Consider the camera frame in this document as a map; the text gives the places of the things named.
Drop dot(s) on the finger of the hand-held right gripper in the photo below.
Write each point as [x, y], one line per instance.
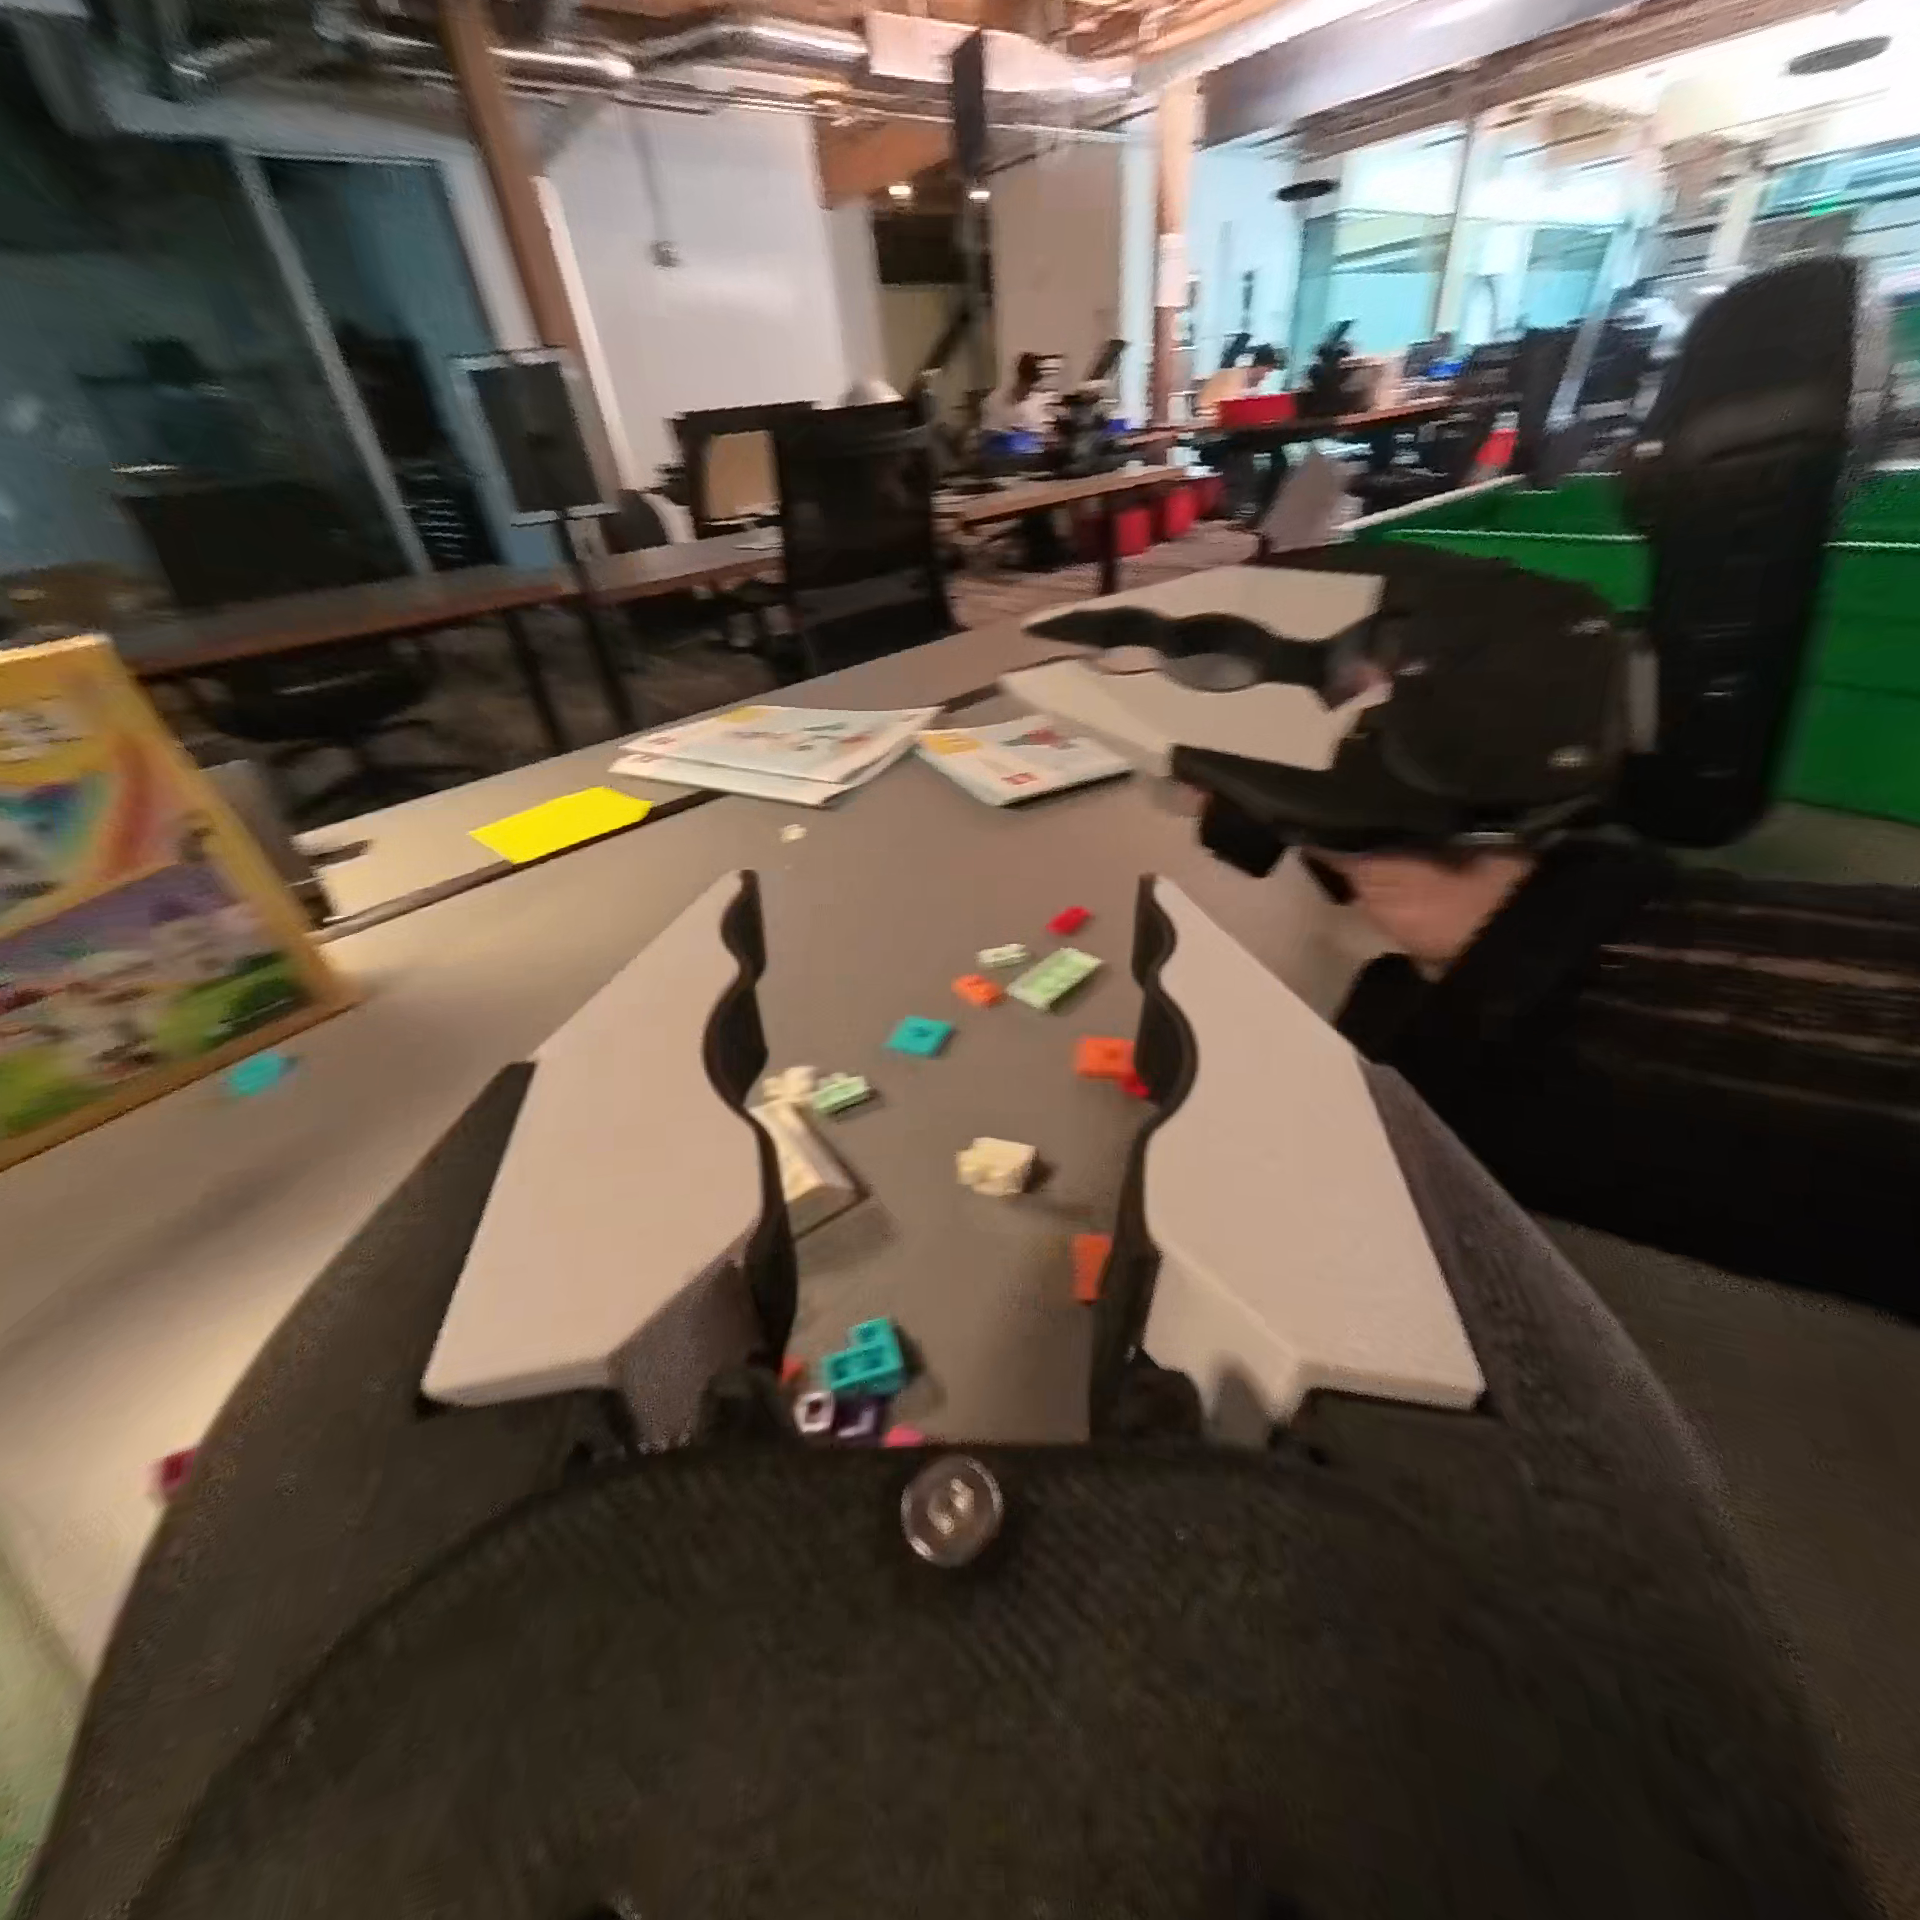
[1201, 728]
[1245, 600]

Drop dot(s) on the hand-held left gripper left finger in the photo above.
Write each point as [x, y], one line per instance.
[601, 1200]

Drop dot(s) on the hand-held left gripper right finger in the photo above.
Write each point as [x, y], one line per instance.
[1291, 1200]

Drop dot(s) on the person's right forearm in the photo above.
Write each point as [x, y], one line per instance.
[1650, 1051]

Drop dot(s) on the lego instruction booklet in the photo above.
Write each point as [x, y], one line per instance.
[780, 747]
[1028, 755]

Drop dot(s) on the large white lego slope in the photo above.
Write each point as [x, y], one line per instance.
[802, 1148]

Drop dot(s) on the orange lego brick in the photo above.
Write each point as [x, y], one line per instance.
[1106, 1059]

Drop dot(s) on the mint green lego brick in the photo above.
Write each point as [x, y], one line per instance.
[842, 1094]

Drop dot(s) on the long mint lego plate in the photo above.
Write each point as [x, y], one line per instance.
[1057, 976]

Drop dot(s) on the white lego brick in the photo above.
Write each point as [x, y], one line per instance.
[998, 1167]

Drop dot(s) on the teal corner lego brick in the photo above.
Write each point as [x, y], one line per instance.
[867, 1358]

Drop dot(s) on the small purple lego brick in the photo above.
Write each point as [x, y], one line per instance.
[836, 1418]

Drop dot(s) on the small orange lego plate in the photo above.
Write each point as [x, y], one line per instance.
[975, 988]

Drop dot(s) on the teal square lego plate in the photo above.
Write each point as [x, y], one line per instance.
[920, 1035]

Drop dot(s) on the magenta lego piece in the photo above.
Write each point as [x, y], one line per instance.
[176, 1472]

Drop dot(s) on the yellow lego set box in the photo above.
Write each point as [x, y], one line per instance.
[120, 931]

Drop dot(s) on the person's right hand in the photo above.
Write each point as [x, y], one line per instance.
[1411, 900]

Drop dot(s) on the red storage bins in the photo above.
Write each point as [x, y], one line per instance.
[1149, 525]

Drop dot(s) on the wooden desk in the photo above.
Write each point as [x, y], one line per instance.
[374, 609]
[1050, 493]

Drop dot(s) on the black mesh office chair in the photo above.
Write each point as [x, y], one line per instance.
[1749, 525]

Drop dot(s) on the yellow sticky note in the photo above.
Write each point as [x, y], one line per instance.
[559, 825]

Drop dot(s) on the black screen on stand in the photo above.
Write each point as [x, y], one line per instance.
[532, 434]

